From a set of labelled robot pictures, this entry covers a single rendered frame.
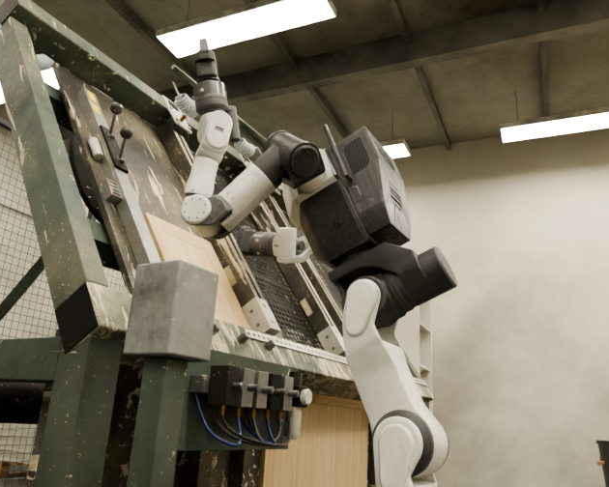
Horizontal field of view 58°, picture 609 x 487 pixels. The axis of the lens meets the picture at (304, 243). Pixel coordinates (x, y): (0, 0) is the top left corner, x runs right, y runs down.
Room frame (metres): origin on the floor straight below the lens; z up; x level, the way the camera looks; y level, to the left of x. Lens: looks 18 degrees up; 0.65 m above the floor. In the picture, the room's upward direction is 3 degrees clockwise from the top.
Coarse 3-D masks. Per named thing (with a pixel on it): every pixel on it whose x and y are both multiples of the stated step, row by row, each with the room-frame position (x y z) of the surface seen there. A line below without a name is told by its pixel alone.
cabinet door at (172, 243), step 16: (160, 224) 1.60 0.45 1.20; (160, 240) 1.55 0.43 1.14; (176, 240) 1.64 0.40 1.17; (192, 240) 1.72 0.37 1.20; (160, 256) 1.52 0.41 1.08; (176, 256) 1.58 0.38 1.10; (192, 256) 1.67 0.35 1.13; (208, 256) 1.76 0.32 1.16; (224, 272) 1.79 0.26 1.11; (224, 288) 1.73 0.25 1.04; (224, 304) 1.67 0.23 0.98; (224, 320) 1.61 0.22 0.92; (240, 320) 1.69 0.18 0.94
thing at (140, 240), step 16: (80, 96) 1.63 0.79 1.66; (96, 112) 1.60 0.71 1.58; (96, 128) 1.57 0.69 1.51; (112, 176) 1.50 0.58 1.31; (128, 192) 1.49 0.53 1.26; (128, 208) 1.46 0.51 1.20; (128, 224) 1.45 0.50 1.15; (144, 224) 1.47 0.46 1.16; (144, 240) 1.43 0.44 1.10; (144, 256) 1.41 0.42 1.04
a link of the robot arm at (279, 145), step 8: (280, 136) 1.26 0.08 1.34; (288, 136) 1.25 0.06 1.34; (272, 144) 1.27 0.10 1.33; (280, 144) 1.24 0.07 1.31; (288, 144) 1.22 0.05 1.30; (264, 152) 1.27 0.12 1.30; (272, 152) 1.25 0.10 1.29; (280, 152) 1.23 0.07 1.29; (256, 160) 1.26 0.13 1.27; (264, 160) 1.25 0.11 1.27; (272, 160) 1.25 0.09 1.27; (280, 160) 1.24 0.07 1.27; (264, 168) 1.25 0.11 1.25; (272, 168) 1.25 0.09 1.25; (280, 168) 1.26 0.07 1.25; (272, 176) 1.26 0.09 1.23; (280, 176) 1.27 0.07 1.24; (280, 184) 1.30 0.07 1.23
